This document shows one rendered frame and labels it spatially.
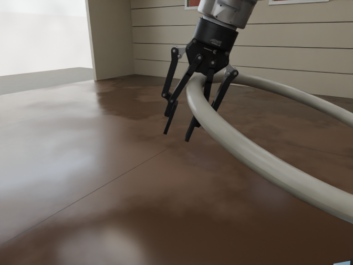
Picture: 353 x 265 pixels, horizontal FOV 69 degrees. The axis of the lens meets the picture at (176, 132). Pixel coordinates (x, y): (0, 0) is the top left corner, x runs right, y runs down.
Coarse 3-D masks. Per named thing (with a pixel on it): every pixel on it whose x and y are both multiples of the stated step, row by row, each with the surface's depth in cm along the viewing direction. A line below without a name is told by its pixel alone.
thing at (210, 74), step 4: (212, 60) 46; (212, 64) 46; (208, 68) 47; (212, 68) 47; (208, 72) 47; (212, 72) 47; (208, 76) 48; (212, 76) 48; (208, 80) 48; (212, 80) 48; (204, 84) 51; (208, 84) 49; (204, 88) 49; (208, 88) 49; (204, 92) 49; (208, 92) 49; (204, 96) 50; (208, 96) 50; (208, 100) 50
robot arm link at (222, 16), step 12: (204, 0) 42; (216, 0) 40; (228, 0) 39; (240, 0) 39; (252, 0) 40; (204, 12) 42; (216, 12) 41; (228, 12) 40; (240, 12) 40; (216, 24) 42; (228, 24) 42; (240, 24) 42
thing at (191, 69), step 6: (198, 54) 46; (198, 60) 46; (192, 66) 47; (186, 72) 48; (192, 72) 47; (186, 78) 49; (180, 84) 49; (174, 90) 50; (180, 90) 50; (174, 96) 50
